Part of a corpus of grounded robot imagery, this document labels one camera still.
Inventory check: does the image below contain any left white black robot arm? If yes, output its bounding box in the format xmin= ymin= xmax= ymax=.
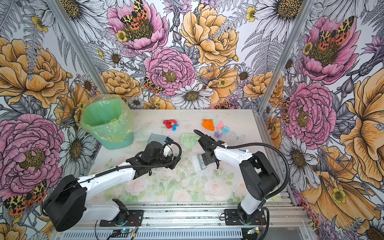
xmin=42 ymin=139 xmax=182 ymax=232

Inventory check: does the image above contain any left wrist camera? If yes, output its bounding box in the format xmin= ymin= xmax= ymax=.
xmin=163 ymin=137 xmax=173 ymax=157

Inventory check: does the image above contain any pink paper scrap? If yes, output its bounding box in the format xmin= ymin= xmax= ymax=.
xmin=216 ymin=121 xmax=224 ymax=130

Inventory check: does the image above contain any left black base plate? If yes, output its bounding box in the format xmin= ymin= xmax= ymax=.
xmin=99 ymin=210 xmax=144 ymax=227

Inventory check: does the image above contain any green bin with bag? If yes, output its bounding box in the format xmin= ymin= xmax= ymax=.
xmin=79 ymin=94 xmax=134 ymax=150

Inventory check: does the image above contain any red paper scrap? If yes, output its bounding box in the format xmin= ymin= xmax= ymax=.
xmin=163 ymin=120 xmax=178 ymax=129

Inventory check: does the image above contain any aluminium rail frame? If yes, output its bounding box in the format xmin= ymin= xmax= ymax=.
xmin=51 ymin=203 xmax=316 ymax=240

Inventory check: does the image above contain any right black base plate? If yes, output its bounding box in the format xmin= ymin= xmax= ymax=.
xmin=224 ymin=209 xmax=267 ymax=226

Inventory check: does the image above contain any grey-green hand brush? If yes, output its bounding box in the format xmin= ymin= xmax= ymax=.
xmin=191 ymin=153 xmax=220 ymax=172

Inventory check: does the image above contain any light blue paper scrap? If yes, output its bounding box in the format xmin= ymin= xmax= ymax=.
xmin=222 ymin=127 xmax=230 ymax=135

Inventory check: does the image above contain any purple paper scrap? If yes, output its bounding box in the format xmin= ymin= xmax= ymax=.
xmin=214 ymin=131 xmax=223 ymax=139

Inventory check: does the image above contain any light green paper scrap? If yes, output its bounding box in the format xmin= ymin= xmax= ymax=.
xmin=180 ymin=133 xmax=200 ymax=149

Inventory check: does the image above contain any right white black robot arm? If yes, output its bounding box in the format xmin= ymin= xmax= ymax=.
xmin=191 ymin=130 xmax=284 ymax=224

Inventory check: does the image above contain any small blue paper scrap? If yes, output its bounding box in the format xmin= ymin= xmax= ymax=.
xmin=172 ymin=124 xmax=179 ymax=131

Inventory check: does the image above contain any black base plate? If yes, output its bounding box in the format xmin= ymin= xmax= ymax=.
xmin=224 ymin=209 xmax=267 ymax=226
xmin=99 ymin=210 xmax=144 ymax=227

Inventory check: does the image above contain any orange paper scrap far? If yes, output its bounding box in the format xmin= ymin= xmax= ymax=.
xmin=202 ymin=119 xmax=215 ymax=132

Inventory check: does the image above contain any grey-green plastic dustpan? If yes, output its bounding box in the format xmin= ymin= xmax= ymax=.
xmin=148 ymin=133 xmax=168 ymax=145

